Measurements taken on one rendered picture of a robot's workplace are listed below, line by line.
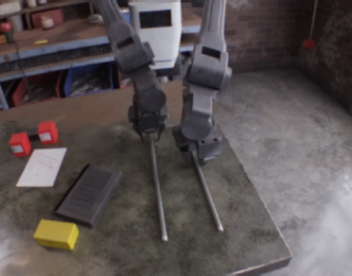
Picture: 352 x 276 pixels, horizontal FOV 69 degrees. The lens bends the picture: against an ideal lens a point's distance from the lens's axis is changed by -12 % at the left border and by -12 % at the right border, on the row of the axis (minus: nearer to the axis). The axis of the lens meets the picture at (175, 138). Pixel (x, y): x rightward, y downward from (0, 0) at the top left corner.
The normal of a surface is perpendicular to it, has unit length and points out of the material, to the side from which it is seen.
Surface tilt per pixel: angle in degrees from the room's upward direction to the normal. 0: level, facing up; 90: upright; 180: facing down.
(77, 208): 0
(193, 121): 90
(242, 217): 0
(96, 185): 0
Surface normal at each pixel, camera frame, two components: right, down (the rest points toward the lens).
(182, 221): -0.04, -0.79
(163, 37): 0.11, 0.60
